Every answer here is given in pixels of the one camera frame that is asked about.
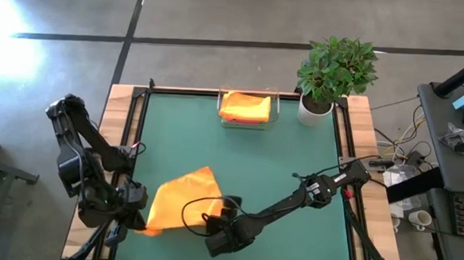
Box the crumpled clear plastic bag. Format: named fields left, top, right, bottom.
left=437, top=121, right=464, bottom=152

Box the green leafy plant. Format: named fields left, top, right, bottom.
left=295, top=34, right=381, bottom=108

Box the black desk crossbar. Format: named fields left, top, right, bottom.
left=385, top=165, right=446, bottom=206

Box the clear plastic bin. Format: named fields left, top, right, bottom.
left=215, top=83, right=282, bottom=133

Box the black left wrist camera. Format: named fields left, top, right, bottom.
left=104, top=219, right=130, bottom=250

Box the grey metal bracket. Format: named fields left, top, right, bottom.
left=338, top=155, right=371, bottom=171

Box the white plant pot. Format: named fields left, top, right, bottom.
left=296, top=93, right=334, bottom=129

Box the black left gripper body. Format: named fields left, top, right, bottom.
left=118, top=178, right=151, bottom=231

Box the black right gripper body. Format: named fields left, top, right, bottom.
left=200, top=206, right=260, bottom=260

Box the white mug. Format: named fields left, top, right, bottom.
left=408, top=209, right=433, bottom=232

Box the black slanted pole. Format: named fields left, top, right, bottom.
left=434, top=47, right=464, bottom=99

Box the white plastic bag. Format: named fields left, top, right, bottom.
left=379, top=164, right=425, bottom=220

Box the black side desk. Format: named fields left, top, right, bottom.
left=408, top=80, right=464, bottom=260

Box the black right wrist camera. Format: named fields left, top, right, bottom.
left=220, top=194, right=243, bottom=219

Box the yellow floor cable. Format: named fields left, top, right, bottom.
left=393, top=114, right=427, bottom=151

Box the black power adapter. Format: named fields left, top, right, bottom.
left=407, top=150, right=426, bottom=168

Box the orange microfiber towel with label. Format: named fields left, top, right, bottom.
left=218, top=91, right=273, bottom=125

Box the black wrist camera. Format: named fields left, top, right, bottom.
left=220, top=194, right=243, bottom=219
left=104, top=219, right=130, bottom=250

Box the teal sticky note pad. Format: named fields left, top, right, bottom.
left=451, top=92, right=464, bottom=111

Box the white floor cable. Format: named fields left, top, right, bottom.
left=389, top=110, right=424, bottom=157

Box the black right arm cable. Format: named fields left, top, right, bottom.
left=179, top=193, right=250, bottom=241

